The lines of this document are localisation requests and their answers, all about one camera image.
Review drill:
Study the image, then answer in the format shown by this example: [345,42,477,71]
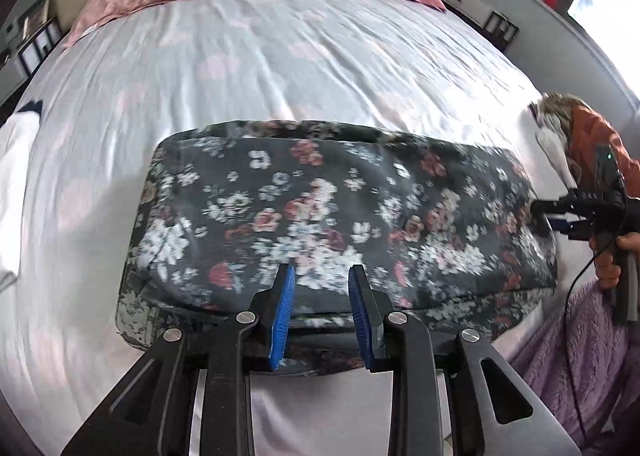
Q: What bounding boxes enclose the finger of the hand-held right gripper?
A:
[531,196,576,219]
[547,216,586,240]

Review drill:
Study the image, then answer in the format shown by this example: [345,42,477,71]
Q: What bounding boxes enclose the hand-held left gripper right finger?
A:
[347,263,582,456]

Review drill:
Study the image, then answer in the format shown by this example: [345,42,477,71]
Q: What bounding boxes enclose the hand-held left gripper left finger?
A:
[61,262,297,456]

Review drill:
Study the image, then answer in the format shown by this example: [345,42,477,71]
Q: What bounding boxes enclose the dark floral pants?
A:
[116,119,558,377]

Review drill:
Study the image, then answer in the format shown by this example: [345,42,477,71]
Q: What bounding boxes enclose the person's right hand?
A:
[589,231,640,292]

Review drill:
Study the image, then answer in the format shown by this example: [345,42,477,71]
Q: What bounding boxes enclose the crumpled white garment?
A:
[535,123,576,187]

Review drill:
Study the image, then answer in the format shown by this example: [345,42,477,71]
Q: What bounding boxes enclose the rust orange fleece garment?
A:
[565,105,633,177]

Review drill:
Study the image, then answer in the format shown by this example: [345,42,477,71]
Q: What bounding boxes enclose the olive striped garment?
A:
[530,92,588,137]

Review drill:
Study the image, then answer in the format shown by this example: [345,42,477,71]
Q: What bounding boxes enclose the purple fleece robe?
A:
[507,281,640,456]

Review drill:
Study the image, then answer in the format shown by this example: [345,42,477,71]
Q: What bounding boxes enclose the grey pink-dotted bed sheet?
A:
[0,0,576,456]

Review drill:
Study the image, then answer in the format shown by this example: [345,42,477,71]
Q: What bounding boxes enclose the folded white garment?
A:
[0,99,46,292]

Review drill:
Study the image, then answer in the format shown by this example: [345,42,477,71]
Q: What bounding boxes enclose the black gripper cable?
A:
[564,241,608,456]

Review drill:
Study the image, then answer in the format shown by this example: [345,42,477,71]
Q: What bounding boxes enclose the silver photo frame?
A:
[20,0,51,40]

